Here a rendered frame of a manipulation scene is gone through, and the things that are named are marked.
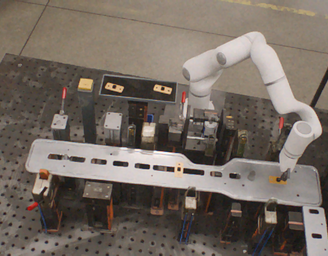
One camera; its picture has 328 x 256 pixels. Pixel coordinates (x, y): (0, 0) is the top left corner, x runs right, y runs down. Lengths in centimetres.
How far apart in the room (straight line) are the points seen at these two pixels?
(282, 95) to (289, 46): 259
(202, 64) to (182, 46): 199
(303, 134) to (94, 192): 92
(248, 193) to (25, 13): 307
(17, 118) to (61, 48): 152
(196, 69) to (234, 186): 60
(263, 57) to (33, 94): 152
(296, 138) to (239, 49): 44
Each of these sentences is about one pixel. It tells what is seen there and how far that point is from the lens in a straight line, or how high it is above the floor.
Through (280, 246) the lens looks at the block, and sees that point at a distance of 236.
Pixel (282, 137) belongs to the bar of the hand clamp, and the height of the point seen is 114.
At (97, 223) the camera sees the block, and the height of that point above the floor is 74.
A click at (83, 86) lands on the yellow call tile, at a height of 116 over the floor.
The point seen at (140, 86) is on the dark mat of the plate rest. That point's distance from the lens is 228.
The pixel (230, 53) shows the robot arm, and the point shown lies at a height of 152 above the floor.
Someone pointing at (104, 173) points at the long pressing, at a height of 100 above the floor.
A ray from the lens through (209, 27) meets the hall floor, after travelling 449.
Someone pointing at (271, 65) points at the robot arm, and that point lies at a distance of 190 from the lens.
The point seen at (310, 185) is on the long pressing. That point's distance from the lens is 230.
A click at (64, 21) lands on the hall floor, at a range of 449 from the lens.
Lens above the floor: 284
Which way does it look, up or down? 52 degrees down
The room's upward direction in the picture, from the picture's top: 6 degrees clockwise
